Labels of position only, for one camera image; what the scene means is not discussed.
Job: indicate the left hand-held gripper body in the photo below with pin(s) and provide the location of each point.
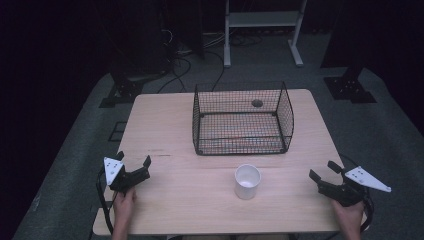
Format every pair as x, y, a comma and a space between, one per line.
117, 176

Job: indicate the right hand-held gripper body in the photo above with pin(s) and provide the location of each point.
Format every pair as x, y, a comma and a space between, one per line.
346, 192

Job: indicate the white cup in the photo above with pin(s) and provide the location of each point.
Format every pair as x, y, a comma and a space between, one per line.
247, 183

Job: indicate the person's right hand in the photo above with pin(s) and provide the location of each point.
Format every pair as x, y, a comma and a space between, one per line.
350, 216

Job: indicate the person's left hand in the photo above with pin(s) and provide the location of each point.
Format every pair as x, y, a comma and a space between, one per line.
124, 204

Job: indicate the dark round tag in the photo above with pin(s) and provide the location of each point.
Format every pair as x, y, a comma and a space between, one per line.
257, 103

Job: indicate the black rectangular floor frame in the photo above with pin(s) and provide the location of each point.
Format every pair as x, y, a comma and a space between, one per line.
117, 131

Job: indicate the black stand with base plate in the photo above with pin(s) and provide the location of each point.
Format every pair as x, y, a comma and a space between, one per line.
125, 88
349, 87

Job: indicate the white metal stand frame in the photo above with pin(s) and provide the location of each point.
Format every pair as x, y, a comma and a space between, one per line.
263, 19

